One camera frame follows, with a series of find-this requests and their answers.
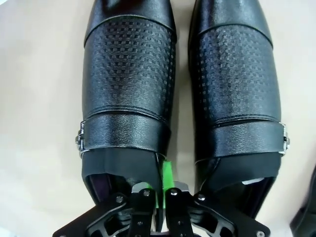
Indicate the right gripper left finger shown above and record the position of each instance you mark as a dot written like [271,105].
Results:
[111,214]

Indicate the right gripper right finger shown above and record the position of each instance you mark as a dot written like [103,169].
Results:
[209,217]

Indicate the black leather dress shoe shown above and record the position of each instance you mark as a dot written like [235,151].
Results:
[130,74]
[234,74]
[307,222]

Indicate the white crumpled stuffing paper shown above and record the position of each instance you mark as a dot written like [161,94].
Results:
[251,182]

